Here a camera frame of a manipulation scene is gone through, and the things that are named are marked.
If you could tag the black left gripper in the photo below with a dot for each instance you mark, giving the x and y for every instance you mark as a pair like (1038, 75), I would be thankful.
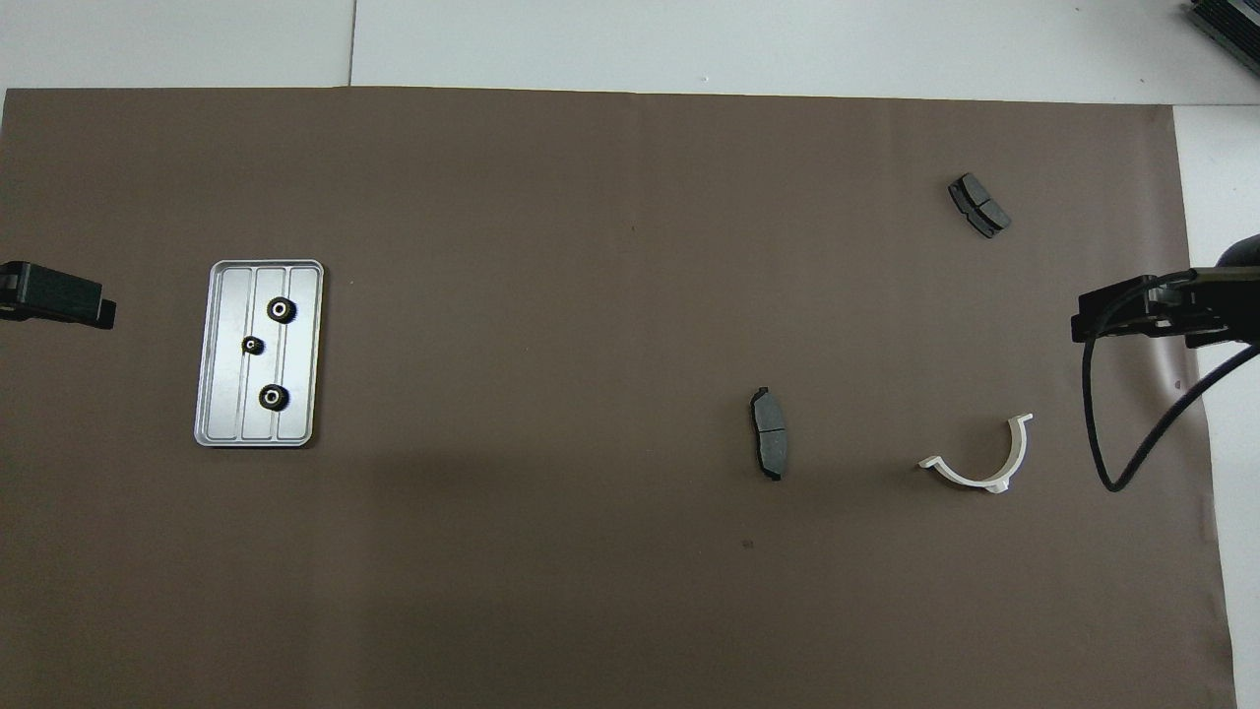
(10, 290)

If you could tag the long grey brake pad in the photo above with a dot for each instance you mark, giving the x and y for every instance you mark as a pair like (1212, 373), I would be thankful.
(770, 438)

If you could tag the large black bearing gear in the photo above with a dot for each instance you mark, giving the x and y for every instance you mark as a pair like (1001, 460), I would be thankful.
(273, 397)
(282, 310)

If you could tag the brown paper table mat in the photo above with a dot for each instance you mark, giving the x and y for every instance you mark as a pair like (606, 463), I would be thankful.
(630, 591)

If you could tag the short grey brake pad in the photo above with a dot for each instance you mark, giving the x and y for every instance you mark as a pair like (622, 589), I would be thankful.
(979, 205)

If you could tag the small black bearing gear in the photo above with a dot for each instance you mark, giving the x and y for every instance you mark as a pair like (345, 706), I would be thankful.
(253, 345)

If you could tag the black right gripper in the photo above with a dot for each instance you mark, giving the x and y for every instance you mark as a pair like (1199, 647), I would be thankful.
(1221, 305)

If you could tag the black ribbed device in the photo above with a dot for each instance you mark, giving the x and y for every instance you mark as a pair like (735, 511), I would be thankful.
(1235, 18)

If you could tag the silver metal compartment tray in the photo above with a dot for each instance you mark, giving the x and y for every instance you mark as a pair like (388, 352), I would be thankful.
(221, 374)

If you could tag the white curved plastic bracket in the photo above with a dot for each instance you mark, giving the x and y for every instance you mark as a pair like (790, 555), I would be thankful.
(998, 483)

